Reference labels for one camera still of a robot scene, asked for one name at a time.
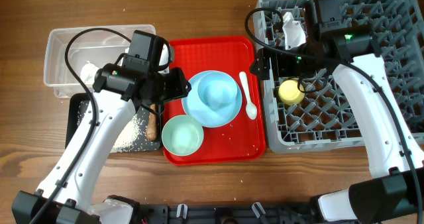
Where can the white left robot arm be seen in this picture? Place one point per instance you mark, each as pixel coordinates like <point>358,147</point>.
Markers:
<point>64,196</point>

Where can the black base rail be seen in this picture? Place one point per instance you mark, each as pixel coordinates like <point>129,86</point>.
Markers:
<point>283,213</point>

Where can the green rice bowl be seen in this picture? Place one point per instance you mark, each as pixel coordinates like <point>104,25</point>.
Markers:
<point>182,135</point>

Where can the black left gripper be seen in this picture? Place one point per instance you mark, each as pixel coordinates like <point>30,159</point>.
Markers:
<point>178,89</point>

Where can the red serving tray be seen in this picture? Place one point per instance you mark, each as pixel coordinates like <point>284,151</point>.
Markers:
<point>241,138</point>

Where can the white plastic spoon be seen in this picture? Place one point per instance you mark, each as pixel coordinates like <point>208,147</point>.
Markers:
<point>251,109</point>

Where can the black plastic tray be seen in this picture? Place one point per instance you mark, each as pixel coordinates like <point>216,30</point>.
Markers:
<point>83,96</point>

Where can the white napkin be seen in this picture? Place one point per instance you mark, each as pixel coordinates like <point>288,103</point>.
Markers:
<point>88,72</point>

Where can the clear plastic storage bin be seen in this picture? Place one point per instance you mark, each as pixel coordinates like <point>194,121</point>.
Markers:
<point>99,47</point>

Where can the light blue plate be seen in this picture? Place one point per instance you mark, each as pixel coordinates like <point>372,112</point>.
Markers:
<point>207,117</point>

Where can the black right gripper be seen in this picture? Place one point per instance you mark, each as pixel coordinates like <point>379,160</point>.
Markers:
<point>264,57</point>

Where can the grey dishwasher rack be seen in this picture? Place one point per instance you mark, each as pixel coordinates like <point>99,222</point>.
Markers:
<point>323,120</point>

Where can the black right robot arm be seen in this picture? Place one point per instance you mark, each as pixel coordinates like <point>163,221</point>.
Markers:
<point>344,73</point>

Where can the brown bread stick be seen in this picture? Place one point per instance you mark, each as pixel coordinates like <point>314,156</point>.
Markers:
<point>151,130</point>

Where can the yellow plastic cup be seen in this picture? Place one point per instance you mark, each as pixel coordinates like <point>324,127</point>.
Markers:
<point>291,92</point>

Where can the cooked white rice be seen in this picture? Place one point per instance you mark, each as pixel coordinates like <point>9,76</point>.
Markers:
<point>132,138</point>

